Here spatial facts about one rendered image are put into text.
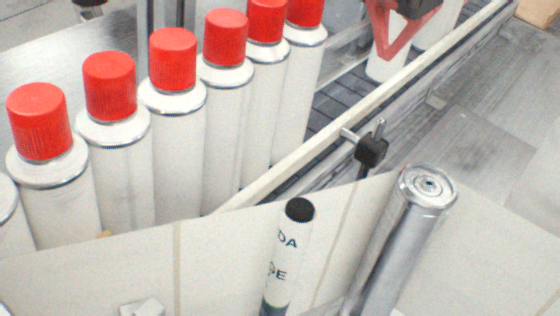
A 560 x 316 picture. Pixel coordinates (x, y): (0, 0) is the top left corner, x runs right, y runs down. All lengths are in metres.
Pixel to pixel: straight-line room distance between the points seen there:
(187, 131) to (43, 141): 0.11
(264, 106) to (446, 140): 0.30
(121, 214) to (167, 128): 0.07
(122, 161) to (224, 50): 0.11
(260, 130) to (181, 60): 0.15
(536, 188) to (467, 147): 0.20
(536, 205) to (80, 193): 0.39
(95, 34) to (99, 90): 0.56
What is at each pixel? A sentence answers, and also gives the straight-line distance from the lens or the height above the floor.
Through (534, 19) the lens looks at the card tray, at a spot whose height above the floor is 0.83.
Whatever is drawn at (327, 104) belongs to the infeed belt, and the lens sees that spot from 0.67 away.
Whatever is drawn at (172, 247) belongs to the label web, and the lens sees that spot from 0.27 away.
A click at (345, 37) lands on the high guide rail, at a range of 0.66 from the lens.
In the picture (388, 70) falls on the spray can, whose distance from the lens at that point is 0.72.
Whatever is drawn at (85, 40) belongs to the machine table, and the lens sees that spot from 0.86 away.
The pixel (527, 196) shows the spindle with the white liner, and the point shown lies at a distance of 0.51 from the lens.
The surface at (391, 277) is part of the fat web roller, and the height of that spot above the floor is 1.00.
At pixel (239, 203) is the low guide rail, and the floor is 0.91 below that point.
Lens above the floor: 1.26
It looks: 42 degrees down
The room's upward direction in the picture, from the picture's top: 12 degrees clockwise
